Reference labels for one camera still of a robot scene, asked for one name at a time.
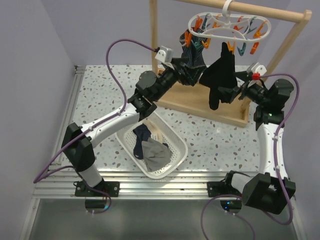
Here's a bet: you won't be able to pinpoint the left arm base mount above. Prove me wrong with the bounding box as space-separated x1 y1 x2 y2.
73 181 120 215

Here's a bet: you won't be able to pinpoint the navy striped underwear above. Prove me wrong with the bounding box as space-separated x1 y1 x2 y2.
178 27 208 87

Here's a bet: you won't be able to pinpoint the grey underwear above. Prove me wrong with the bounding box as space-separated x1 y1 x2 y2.
141 137 172 172

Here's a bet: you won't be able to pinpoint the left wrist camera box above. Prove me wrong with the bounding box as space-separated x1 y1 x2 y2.
154 46 173 64

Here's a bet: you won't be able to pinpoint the wooden clothes rack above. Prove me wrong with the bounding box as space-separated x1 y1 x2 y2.
157 1 312 128

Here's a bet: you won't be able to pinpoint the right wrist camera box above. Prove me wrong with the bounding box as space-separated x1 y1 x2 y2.
246 62 267 81

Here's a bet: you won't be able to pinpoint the black underwear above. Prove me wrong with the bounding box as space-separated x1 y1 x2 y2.
199 42 238 110

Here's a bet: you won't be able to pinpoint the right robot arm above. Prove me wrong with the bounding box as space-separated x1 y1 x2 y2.
219 71 297 215

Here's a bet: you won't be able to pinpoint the white perforated plastic basket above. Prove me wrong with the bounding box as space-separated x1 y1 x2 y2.
115 112 188 179

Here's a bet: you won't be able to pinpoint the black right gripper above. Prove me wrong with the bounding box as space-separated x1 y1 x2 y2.
218 71 271 106

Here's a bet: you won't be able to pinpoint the white round clip hanger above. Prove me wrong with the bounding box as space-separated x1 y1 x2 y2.
188 0 272 43

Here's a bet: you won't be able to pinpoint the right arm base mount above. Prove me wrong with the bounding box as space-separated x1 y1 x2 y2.
207 181 242 214

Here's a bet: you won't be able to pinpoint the navy underwear with beige band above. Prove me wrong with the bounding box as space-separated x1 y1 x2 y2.
132 121 170 160

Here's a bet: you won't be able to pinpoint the aluminium frame rails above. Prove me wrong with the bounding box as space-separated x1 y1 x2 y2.
19 65 301 240

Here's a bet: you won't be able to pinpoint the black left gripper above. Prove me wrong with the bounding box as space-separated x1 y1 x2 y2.
152 58 205 102

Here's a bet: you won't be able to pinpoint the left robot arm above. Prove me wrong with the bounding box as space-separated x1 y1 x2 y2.
61 58 207 197

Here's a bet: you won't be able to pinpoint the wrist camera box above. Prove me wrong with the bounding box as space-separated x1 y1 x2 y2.
154 46 173 64
246 62 267 81

